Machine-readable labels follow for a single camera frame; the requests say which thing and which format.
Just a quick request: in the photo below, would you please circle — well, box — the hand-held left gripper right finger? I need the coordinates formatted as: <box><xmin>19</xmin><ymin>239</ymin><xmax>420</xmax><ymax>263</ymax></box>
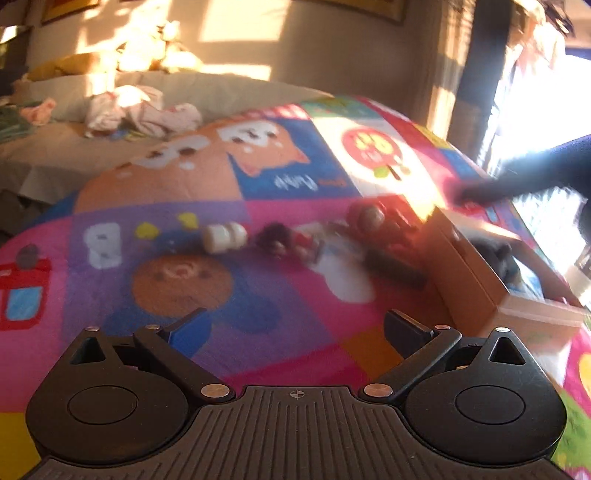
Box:
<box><xmin>362</xmin><ymin>309</ymin><xmax>539</xmax><ymax>406</ymax></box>

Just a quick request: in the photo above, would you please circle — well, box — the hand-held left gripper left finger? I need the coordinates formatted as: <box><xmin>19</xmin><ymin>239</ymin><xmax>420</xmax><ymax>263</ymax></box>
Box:
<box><xmin>60</xmin><ymin>307</ymin><xmax>236</xmax><ymax>403</ymax></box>

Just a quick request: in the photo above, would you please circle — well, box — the black bear plush toy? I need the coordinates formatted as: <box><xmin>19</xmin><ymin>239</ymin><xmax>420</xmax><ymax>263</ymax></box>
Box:
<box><xmin>475</xmin><ymin>240</ymin><xmax>522</xmax><ymax>284</ymax></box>

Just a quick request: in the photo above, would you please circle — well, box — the white cardboard box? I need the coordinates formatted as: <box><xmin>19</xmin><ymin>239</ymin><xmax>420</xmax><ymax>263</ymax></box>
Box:
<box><xmin>422</xmin><ymin>207</ymin><xmax>590</xmax><ymax>352</ymax></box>

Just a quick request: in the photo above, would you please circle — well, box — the blue and white packet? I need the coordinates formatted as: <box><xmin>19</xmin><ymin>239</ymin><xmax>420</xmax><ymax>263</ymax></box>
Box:
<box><xmin>510</xmin><ymin>263</ymin><xmax>549</xmax><ymax>301</ymax></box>

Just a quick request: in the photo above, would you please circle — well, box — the person's right forearm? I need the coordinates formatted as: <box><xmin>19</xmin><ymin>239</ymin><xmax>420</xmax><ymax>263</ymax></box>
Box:
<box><xmin>501</xmin><ymin>135</ymin><xmax>591</xmax><ymax>200</ymax></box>

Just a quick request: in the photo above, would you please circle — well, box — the colourful cartoon play mat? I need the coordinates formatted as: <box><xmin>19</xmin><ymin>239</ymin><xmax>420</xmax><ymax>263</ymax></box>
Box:
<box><xmin>0</xmin><ymin>95</ymin><xmax>591</xmax><ymax>480</ymax></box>

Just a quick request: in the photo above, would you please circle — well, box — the white and red bottle toy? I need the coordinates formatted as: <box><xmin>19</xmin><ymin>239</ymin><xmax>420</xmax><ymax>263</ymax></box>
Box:
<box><xmin>203</xmin><ymin>222</ymin><xmax>248</xmax><ymax>254</ymax></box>

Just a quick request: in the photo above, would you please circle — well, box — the beige curtain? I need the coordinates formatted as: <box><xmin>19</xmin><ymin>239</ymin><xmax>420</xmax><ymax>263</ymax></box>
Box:
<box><xmin>427</xmin><ymin>0</ymin><xmax>478</xmax><ymax>153</ymax></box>

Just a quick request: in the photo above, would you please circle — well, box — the small black figure toy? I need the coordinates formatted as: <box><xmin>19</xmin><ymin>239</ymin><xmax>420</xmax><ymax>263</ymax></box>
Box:
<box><xmin>256</xmin><ymin>223</ymin><xmax>293</xmax><ymax>257</ymax></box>

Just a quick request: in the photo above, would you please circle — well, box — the pile of light clothes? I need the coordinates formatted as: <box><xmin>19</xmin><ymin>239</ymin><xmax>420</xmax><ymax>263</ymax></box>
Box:
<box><xmin>85</xmin><ymin>85</ymin><xmax>204</xmax><ymax>139</ymax></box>

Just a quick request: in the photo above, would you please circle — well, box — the pink cloth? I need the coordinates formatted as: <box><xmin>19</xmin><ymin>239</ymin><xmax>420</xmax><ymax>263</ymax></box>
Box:
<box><xmin>21</xmin><ymin>98</ymin><xmax>57</xmax><ymax>127</ymax></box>

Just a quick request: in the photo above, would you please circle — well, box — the pale plush toy pile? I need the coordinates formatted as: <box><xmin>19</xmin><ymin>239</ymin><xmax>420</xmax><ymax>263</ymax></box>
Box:
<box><xmin>115</xmin><ymin>21</ymin><xmax>205</xmax><ymax>75</ymax></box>

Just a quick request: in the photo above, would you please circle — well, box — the yellow pillow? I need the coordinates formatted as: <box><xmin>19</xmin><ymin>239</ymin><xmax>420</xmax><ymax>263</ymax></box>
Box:
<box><xmin>27</xmin><ymin>52</ymin><xmax>116</xmax><ymax>82</ymax></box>

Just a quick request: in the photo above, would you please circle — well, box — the framed wall picture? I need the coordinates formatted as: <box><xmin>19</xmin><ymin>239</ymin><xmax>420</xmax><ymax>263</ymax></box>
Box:
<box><xmin>318</xmin><ymin>0</ymin><xmax>408</xmax><ymax>25</ymax></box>
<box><xmin>41</xmin><ymin>0</ymin><xmax>101</xmax><ymax>25</ymax></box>

